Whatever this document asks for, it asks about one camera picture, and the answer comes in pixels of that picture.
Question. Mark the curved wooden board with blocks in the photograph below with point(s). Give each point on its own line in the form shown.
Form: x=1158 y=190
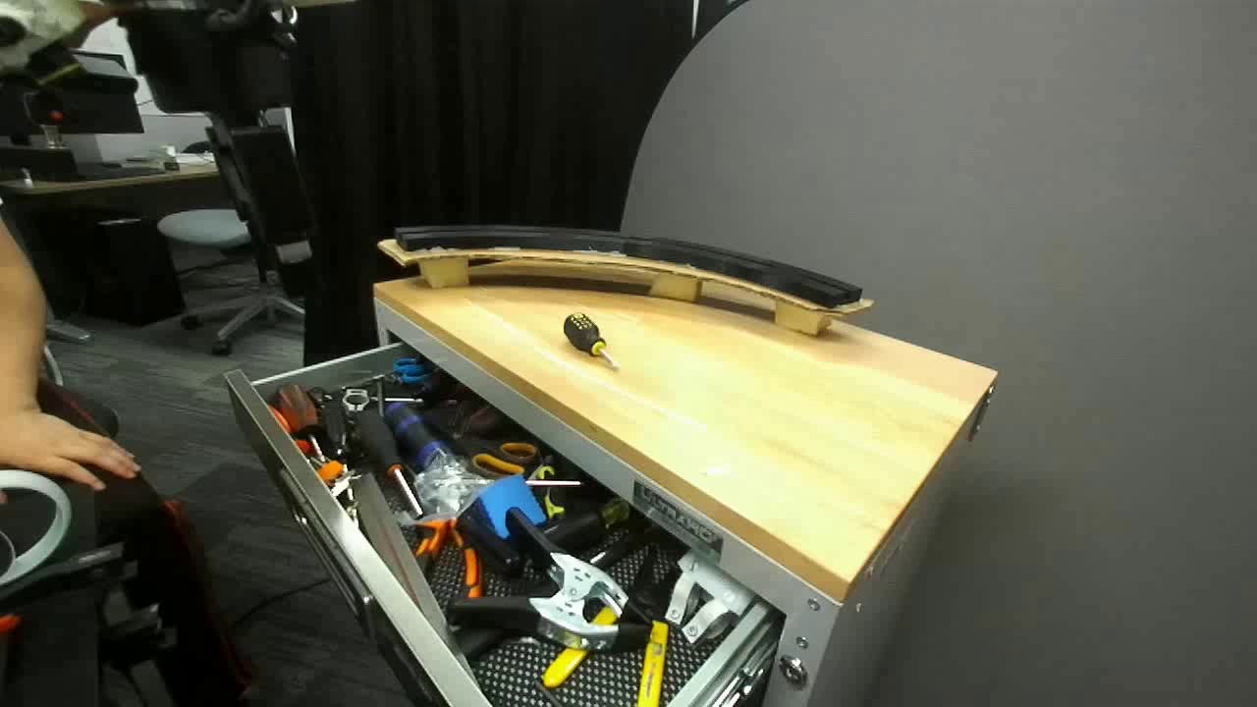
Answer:
x=592 y=269

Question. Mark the black yellow stubby screwdriver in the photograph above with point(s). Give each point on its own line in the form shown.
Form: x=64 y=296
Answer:
x=583 y=333

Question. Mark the wooden workbench top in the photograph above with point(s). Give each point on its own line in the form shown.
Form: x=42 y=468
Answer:
x=733 y=405

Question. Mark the brown office desk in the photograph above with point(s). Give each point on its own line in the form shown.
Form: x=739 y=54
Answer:
x=104 y=188

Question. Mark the black equipment on desk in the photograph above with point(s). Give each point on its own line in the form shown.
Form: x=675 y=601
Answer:
x=64 y=113

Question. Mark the person's bare forearm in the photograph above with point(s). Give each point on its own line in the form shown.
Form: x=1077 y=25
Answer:
x=16 y=329

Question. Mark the curved black rubber strip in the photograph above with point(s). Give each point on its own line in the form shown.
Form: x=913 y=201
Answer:
x=630 y=248

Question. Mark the steel tool drawer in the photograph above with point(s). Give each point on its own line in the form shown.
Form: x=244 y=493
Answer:
x=396 y=574

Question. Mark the blue and black clamp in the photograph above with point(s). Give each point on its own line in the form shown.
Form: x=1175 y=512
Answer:
x=495 y=515

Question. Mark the person's bare hand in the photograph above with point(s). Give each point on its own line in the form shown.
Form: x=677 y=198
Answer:
x=60 y=444

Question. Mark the white metal bracket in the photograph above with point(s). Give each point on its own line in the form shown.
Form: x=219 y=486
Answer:
x=709 y=593

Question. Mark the grey round partition panel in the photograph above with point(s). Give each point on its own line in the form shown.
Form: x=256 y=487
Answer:
x=1022 y=198

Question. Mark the silver spring clamp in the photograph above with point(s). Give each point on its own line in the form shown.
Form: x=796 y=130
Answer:
x=574 y=593

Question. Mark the black office chair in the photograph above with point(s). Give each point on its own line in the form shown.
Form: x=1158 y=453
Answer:
x=269 y=211

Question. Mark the light blue stool seat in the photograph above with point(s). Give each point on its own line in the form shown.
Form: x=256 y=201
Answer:
x=202 y=227

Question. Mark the black curtain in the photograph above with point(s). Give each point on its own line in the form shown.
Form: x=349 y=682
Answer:
x=474 y=121

